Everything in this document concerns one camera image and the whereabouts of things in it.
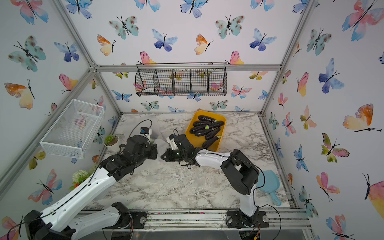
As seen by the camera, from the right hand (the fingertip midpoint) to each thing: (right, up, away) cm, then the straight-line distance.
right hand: (161, 156), depth 82 cm
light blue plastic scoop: (+61, -16, +2) cm, 63 cm away
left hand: (0, +7, -6) cm, 9 cm away
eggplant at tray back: (+23, +23, +32) cm, 46 cm away
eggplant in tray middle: (+23, +12, +23) cm, 35 cm away
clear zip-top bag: (-5, +13, +24) cm, 28 cm away
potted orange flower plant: (-36, -8, -10) cm, 38 cm away
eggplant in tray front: (+27, +6, +18) cm, 33 cm away
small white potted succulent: (-34, +7, +12) cm, 36 cm away
